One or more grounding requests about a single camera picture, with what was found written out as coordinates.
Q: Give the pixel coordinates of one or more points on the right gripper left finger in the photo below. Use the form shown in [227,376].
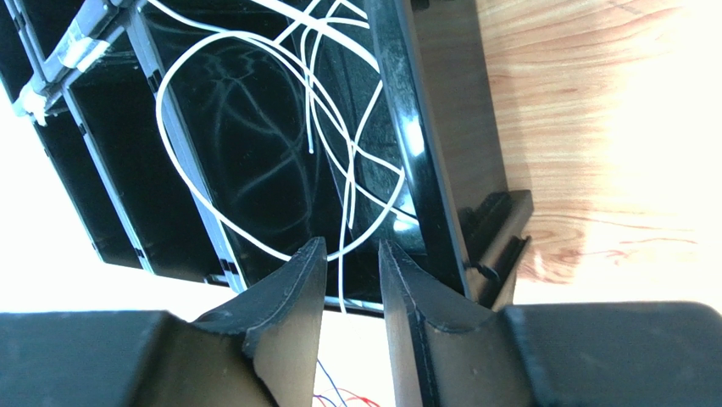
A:
[258,349]

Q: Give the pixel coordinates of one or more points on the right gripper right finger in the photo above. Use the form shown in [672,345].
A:
[446,350]

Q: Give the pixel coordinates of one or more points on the black six-compartment tray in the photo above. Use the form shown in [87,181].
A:
[209,140]

